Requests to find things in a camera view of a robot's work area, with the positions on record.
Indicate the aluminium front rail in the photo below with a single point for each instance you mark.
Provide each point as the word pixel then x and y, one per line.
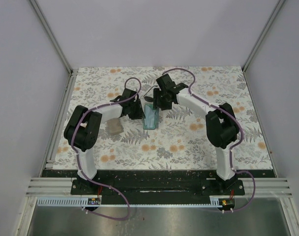
pixel 57 186

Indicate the white slotted cable duct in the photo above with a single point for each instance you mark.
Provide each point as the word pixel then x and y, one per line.
pixel 68 201

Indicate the left aluminium frame post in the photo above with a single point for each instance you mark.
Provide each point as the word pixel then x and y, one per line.
pixel 44 23

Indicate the right aluminium frame post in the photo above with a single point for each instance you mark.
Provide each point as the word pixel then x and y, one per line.
pixel 263 34

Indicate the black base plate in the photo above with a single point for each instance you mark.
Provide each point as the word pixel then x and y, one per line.
pixel 202 182

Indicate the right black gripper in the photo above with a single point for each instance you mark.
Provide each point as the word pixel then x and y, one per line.
pixel 156 93

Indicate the black aviator sunglasses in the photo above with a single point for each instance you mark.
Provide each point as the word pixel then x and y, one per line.
pixel 147 97

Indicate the floral table mat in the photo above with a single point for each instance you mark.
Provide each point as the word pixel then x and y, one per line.
pixel 180 141

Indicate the aluminium frame post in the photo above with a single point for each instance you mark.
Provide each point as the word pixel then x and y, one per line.
pixel 263 34
pixel 44 23

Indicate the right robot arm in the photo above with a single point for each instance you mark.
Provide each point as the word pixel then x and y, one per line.
pixel 221 125

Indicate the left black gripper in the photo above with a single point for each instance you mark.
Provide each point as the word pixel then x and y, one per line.
pixel 139 114

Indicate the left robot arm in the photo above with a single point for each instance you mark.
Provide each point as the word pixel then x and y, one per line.
pixel 83 127

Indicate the grey-blue glasses case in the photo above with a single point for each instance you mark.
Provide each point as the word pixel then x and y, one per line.
pixel 156 118

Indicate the brown glasses case green lining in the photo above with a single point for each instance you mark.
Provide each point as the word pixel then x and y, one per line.
pixel 114 126

